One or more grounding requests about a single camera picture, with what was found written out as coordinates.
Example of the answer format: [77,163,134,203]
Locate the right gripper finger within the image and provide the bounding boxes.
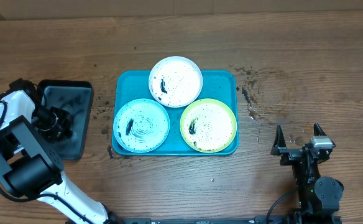
[272,124,287,150]
[313,123,326,136]

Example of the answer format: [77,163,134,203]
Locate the yellow-green round plate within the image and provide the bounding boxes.
[180,98,237,154]

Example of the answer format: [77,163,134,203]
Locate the black water tray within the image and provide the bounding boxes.
[38,80,93,160]

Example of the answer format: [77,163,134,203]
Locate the light blue round plate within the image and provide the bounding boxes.
[113,98,170,154]

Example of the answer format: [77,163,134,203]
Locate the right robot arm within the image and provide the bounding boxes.
[265,123,344,223]

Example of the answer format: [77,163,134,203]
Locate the teal plastic serving tray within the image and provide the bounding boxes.
[114,70,237,156]

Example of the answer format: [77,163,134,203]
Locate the white round plate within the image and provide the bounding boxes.
[148,56,203,108]

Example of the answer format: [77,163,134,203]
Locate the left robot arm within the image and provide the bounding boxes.
[0,78,122,223]

